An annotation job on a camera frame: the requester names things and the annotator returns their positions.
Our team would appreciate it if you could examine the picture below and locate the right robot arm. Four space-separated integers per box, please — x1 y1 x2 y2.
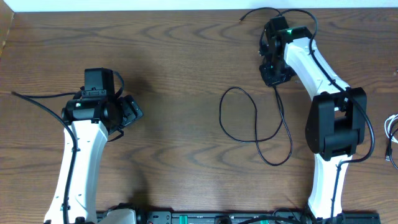
259 16 367 223

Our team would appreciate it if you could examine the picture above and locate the black usb cable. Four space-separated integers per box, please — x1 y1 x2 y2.
384 119 398 171
218 7 294 167

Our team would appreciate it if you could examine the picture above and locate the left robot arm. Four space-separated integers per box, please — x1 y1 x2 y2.
44 68 143 223

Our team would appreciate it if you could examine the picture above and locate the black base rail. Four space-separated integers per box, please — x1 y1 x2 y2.
96 211 382 224

